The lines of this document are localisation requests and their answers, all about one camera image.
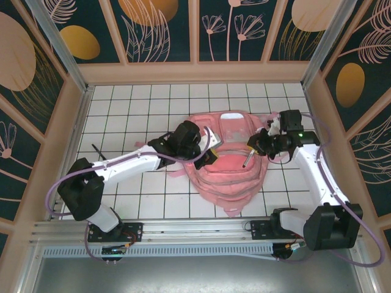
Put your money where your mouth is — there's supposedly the black pen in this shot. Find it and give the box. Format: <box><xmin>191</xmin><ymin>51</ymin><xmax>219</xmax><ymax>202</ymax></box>
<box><xmin>91</xmin><ymin>143</ymin><xmax>106</xmax><ymax>159</ymax></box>
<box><xmin>242</xmin><ymin>148</ymin><xmax>255</xmax><ymax>169</ymax></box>

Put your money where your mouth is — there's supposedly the pink backpack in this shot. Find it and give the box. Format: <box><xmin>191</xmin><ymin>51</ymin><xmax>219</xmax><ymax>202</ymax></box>
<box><xmin>134</xmin><ymin>110</ymin><xmax>294</xmax><ymax>218</ymax></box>

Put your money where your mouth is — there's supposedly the small controller circuit board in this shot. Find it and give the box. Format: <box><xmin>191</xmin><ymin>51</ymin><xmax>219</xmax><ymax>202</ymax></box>
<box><xmin>273</xmin><ymin>241</ymin><xmax>308</xmax><ymax>260</ymax></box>
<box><xmin>100</xmin><ymin>245</ymin><xmax>128</xmax><ymax>256</ymax></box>

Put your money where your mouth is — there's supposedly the grey metal panel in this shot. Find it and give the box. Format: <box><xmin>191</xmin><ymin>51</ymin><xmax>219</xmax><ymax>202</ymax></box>
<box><xmin>18</xmin><ymin>241</ymin><xmax>378</xmax><ymax>293</ymax></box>

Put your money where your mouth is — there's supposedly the aluminium table side rail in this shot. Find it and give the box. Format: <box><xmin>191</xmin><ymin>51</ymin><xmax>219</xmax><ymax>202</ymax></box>
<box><xmin>45</xmin><ymin>86</ymin><xmax>94</xmax><ymax>221</ymax></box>
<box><xmin>302</xmin><ymin>85</ymin><xmax>349</xmax><ymax>215</ymax></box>

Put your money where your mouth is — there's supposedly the aluminium mounting rail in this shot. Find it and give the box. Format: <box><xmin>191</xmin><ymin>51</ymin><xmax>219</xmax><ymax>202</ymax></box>
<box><xmin>29</xmin><ymin>215</ymin><xmax>365</xmax><ymax>244</ymax></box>

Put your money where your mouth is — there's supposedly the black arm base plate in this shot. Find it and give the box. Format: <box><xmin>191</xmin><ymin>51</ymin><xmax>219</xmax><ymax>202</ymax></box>
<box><xmin>87</xmin><ymin>222</ymin><xmax>144</xmax><ymax>244</ymax></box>
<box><xmin>249</xmin><ymin>220</ymin><xmax>305</xmax><ymax>242</ymax></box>

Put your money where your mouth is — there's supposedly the white slotted cable duct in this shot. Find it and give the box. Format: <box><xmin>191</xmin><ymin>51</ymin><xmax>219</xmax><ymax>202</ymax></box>
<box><xmin>42</xmin><ymin>244</ymin><xmax>279</xmax><ymax>262</ymax></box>

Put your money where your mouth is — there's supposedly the aluminium frame post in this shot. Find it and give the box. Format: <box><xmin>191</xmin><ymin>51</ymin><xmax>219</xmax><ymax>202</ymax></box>
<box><xmin>300</xmin><ymin>0</ymin><xmax>357</xmax><ymax>89</ymax></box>
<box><xmin>24</xmin><ymin>0</ymin><xmax>94</xmax><ymax>94</ymax></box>

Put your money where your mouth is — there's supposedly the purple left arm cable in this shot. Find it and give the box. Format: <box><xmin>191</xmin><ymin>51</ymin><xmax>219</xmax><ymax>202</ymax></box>
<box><xmin>45</xmin><ymin>126</ymin><xmax>214</xmax><ymax>263</ymax></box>

